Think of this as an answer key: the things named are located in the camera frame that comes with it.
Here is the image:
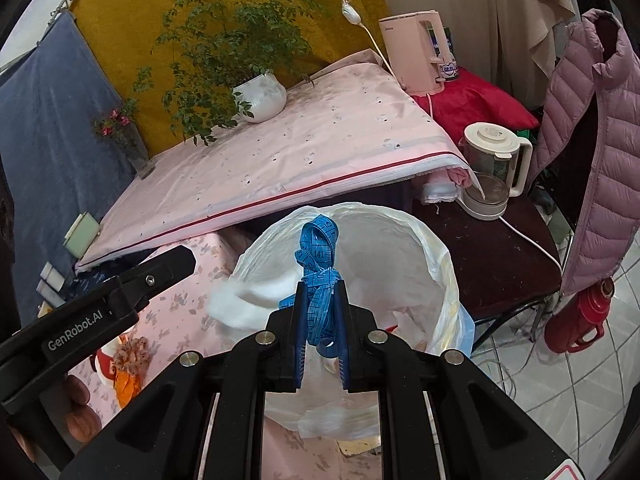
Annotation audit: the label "beige spotted scrunchie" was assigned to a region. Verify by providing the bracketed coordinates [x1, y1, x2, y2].
[113, 337, 151, 376]

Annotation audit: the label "blue measuring tape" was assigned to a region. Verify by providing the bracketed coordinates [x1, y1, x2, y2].
[295, 214, 342, 359]

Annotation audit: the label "white socks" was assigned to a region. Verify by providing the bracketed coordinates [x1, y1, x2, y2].
[207, 270, 303, 332]

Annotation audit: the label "white lined trash bin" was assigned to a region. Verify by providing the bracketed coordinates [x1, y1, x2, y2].
[231, 203, 475, 440]

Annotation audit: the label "person's left hand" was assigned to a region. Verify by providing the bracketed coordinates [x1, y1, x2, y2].
[8, 374, 104, 463]

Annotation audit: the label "dark blue floral cloth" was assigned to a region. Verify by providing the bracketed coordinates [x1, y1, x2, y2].
[63, 249, 171, 307]

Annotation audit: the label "red white baby shoe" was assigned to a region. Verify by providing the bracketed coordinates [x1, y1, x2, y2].
[90, 336, 125, 387]

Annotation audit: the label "white cosmetic tube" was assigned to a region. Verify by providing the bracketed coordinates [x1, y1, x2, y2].
[36, 280, 65, 308]

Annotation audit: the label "mint green tissue box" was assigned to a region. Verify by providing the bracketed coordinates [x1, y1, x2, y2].
[63, 212, 100, 259]

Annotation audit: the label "white cosmetic jar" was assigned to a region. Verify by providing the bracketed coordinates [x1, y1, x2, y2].
[40, 261, 65, 292]

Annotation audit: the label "orange wrapper piece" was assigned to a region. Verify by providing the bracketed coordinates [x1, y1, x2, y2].
[114, 370, 142, 408]

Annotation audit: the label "blue hanging blanket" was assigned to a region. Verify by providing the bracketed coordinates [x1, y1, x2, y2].
[1, 12, 134, 324]

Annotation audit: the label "dark stool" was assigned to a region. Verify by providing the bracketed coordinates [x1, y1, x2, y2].
[411, 196, 562, 348]

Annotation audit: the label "glass vase red flowers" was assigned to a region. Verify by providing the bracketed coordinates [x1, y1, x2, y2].
[93, 99, 155, 180]

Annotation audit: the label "red thermos bottle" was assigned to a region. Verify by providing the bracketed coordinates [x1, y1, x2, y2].
[544, 278, 615, 354]

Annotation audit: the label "pink padded table cover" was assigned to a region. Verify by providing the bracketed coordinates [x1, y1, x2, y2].
[76, 50, 477, 272]

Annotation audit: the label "white glass blender jug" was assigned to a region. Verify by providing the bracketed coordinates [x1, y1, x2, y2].
[458, 122, 533, 221]

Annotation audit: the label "green plant white pot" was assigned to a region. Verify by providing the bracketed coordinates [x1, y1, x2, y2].
[154, 0, 326, 145]

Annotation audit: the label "yellow hanging blanket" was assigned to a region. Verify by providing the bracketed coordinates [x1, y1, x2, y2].
[72, 0, 372, 155]

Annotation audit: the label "red cushion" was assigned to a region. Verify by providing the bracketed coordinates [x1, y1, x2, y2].
[411, 67, 539, 144]

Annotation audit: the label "pink water dispenser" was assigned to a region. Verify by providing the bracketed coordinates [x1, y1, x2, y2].
[378, 10, 454, 96]

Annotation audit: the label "pink down jacket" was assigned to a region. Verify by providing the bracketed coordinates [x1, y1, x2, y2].
[526, 9, 639, 295]

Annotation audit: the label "white power cable switch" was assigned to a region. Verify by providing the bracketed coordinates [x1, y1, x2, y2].
[316, 0, 436, 122]

